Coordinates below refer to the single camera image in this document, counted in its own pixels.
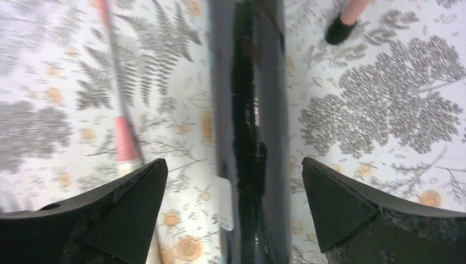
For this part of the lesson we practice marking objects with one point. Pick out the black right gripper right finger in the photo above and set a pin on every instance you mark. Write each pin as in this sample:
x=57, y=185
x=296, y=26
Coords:
x=356, y=223

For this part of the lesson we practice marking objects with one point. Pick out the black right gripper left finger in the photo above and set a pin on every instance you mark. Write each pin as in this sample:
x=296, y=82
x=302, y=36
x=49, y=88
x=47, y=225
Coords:
x=113, y=223

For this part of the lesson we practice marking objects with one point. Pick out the pink badminton racket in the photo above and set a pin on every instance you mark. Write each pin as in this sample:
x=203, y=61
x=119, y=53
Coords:
x=128, y=157

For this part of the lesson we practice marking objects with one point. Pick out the black shuttlecock tube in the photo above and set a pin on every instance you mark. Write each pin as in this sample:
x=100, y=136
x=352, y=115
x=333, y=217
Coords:
x=251, y=123

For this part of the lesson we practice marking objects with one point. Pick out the floral patterned table mat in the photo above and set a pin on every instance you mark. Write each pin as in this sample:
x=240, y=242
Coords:
x=386, y=108

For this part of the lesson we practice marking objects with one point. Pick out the pink perforated music stand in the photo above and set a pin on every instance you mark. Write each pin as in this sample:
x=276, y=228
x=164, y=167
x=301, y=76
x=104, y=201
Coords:
x=343, y=25

